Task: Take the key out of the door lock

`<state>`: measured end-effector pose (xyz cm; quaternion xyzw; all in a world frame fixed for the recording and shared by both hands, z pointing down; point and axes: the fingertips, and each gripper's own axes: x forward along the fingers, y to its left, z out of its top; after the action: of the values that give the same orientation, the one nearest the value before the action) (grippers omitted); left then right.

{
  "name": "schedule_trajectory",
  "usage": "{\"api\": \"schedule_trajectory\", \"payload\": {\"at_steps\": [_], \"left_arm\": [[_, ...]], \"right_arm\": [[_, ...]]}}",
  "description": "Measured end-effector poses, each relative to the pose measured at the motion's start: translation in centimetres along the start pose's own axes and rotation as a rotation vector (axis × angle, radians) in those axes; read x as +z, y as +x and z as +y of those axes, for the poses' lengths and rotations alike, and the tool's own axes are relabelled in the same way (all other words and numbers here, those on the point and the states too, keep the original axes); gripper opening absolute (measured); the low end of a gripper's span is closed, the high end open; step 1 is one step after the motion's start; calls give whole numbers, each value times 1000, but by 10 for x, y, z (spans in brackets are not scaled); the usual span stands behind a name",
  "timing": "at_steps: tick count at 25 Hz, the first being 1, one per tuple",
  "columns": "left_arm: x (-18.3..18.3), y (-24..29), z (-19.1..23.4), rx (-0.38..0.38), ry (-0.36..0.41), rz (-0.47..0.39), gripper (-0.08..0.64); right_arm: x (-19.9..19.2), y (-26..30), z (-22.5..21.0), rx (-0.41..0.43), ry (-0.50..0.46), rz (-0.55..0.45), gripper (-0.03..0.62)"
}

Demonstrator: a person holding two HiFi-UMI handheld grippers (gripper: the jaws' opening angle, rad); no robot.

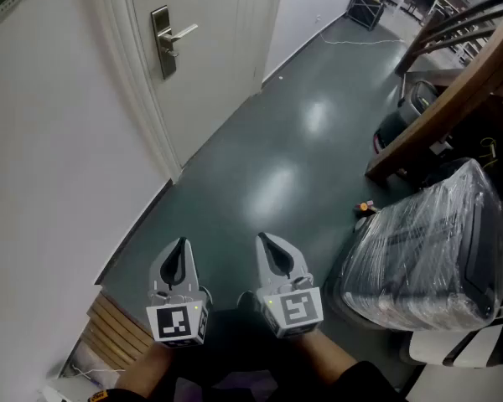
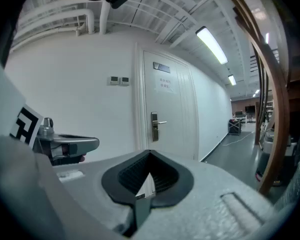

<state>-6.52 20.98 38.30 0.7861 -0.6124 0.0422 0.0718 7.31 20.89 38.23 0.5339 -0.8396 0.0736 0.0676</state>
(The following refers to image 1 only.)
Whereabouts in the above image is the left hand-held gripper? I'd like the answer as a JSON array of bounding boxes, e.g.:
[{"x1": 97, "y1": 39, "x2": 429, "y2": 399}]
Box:
[{"x1": 146, "y1": 237, "x2": 214, "y2": 349}]

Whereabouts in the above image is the plastic-wrapped dark machine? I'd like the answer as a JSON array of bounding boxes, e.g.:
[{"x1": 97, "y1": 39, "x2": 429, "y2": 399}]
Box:
[{"x1": 324, "y1": 157, "x2": 503, "y2": 335}]

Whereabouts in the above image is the wooden slat panel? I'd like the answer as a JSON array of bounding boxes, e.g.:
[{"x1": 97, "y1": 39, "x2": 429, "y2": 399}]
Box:
[{"x1": 85, "y1": 292, "x2": 153, "y2": 373}]

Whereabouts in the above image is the white floor cable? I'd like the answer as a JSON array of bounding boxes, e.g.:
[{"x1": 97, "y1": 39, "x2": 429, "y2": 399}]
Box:
[{"x1": 317, "y1": 14, "x2": 404, "y2": 46}]

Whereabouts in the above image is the black grey cleaning machine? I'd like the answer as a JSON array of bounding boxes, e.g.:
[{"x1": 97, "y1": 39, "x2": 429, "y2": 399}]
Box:
[{"x1": 372, "y1": 79, "x2": 454, "y2": 159}]

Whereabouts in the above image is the silver door lock with handle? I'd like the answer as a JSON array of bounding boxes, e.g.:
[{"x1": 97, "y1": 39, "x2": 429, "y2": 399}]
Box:
[{"x1": 150, "y1": 5, "x2": 200, "y2": 80}]

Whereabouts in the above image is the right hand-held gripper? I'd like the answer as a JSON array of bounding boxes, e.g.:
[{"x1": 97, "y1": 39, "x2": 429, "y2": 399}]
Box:
[{"x1": 255, "y1": 233, "x2": 324, "y2": 340}]

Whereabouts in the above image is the person's left forearm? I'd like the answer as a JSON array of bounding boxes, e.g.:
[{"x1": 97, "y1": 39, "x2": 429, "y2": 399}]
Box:
[{"x1": 116, "y1": 340, "x2": 182, "y2": 394}]

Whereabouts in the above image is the yellow-green cable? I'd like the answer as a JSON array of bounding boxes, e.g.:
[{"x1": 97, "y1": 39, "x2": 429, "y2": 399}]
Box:
[{"x1": 479, "y1": 137, "x2": 499, "y2": 168}]

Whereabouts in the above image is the white door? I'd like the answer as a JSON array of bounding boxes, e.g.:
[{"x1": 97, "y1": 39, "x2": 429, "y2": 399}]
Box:
[{"x1": 87, "y1": 0, "x2": 287, "y2": 184}]

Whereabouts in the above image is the black frame cart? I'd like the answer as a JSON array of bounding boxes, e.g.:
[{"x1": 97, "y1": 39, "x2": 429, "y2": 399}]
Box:
[{"x1": 345, "y1": 0, "x2": 387, "y2": 33}]

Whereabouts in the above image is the person's right forearm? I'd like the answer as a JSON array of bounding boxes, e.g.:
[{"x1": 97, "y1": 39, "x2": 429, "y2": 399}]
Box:
[{"x1": 293, "y1": 327, "x2": 358, "y2": 377}]

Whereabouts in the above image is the person's black clothing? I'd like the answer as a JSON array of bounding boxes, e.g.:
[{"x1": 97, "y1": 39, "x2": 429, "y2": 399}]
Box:
[{"x1": 86, "y1": 307, "x2": 408, "y2": 402}]

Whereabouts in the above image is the white black machine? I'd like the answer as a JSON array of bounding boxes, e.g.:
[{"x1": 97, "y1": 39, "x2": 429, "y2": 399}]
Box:
[{"x1": 399, "y1": 319, "x2": 503, "y2": 370}]

